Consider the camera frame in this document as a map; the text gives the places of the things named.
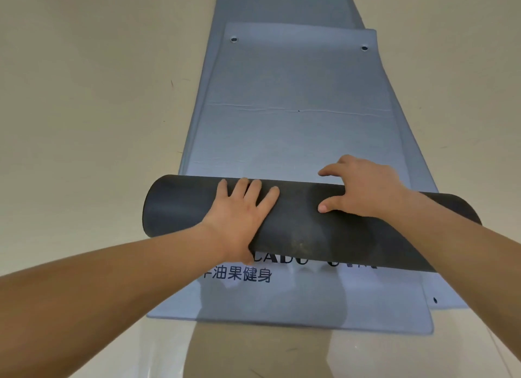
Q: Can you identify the person's left hand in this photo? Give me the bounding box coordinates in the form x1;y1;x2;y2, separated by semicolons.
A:
201;177;281;265

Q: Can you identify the person's right hand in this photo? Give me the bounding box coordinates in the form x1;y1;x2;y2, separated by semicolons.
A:
317;154;412;220

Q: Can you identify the blue-grey yoga mat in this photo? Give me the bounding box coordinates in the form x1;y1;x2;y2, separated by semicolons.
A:
344;0;469;311
146;0;435;336
141;21;483;273

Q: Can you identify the person's right forearm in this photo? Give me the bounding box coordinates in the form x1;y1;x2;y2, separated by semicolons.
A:
386;188;521;378

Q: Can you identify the person's left forearm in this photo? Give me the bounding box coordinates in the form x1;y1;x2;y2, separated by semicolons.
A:
0;223;228;378

